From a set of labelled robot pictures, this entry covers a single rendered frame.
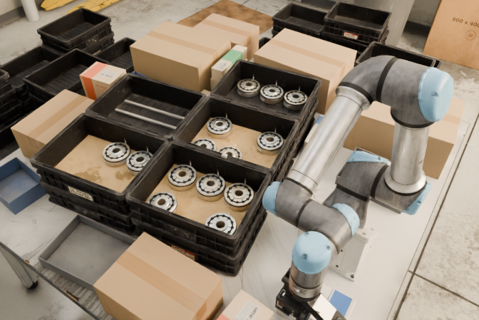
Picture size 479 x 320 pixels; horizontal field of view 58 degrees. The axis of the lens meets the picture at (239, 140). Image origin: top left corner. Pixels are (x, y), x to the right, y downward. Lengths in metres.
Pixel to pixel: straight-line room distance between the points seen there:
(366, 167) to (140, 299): 0.78
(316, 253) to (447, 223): 1.91
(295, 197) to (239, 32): 1.49
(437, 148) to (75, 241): 1.38
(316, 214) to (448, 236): 1.77
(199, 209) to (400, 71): 0.80
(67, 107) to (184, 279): 0.98
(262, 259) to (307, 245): 0.65
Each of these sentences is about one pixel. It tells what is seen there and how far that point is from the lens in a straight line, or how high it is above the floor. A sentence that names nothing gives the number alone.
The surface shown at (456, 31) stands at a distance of 4.08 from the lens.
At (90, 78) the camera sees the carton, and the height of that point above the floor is 0.92.
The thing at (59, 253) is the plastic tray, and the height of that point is 0.70.
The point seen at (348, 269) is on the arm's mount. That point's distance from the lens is 1.52.
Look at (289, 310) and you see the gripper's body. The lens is 1.12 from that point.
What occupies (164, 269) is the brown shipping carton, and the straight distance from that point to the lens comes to 1.36.
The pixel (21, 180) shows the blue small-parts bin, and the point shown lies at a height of 0.70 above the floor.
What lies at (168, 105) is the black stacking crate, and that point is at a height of 0.83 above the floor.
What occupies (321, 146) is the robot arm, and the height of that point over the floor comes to 1.30.
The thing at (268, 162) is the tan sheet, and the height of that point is 0.83.
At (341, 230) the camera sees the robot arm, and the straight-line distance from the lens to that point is 0.98.
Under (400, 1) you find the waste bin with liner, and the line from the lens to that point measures 3.81.
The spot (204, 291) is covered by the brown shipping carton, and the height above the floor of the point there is 0.86.
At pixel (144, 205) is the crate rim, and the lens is 1.42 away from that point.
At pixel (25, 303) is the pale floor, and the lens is 2.48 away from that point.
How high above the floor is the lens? 2.02
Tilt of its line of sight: 43 degrees down
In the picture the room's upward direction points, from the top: straight up
